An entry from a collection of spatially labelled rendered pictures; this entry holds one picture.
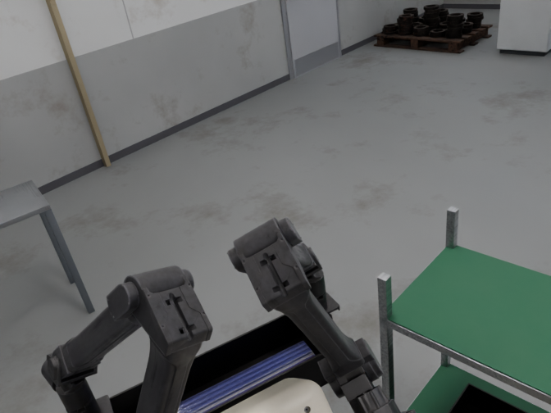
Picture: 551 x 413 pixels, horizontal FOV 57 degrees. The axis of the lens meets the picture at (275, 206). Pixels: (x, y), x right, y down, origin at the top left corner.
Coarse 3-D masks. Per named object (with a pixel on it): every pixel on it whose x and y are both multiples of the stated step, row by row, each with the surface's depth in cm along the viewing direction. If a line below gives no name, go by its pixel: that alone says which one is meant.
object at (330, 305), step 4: (320, 296) 121; (324, 296) 121; (328, 296) 128; (320, 300) 120; (324, 300) 121; (328, 300) 126; (332, 300) 126; (324, 304) 122; (328, 304) 125; (332, 304) 125; (336, 304) 125; (324, 308) 122; (328, 308) 124; (332, 308) 124; (336, 308) 124; (328, 312) 123
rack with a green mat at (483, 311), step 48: (384, 288) 145; (432, 288) 160; (480, 288) 157; (528, 288) 154; (384, 336) 156; (432, 336) 143; (480, 336) 141; (528, 336) 138; (384, 384) 168; (432, 384) 200; (480, 384) 197; (528, 384) 126
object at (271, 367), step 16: (288, 352) 131; (304, 352) 130; (256, 368) 128; (272, 368) 127; (288, 368) 127; (224, 384) 125; (240, 384) 124; (256, 384) 124; (192, 400) 122; (208, 400) 122; (224, 400) 121
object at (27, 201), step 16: (0, 192) 306; (16, 192) 303; (32, 192) 299; (0, 208) 287; (16, 208) 284; (32, 208) 281; (48, 208) 283; (0, 224) 271; (48, 224) 328; (64, 240) 295; (64, 256) 298; (80, 288) 312
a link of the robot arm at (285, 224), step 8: (280, 224) 78; (288, 224) 78; (288, 232) 78; (296, 232) 82; (288, 240) 78; (296, 240) 80; (232, 248) 80; (296, 248) 101; (304, 248) 111; (232, 256) 79; (304, 256) 107; (240, 264) 79; (304, 264) 105; (312, 264) 112; (304, 272) 116
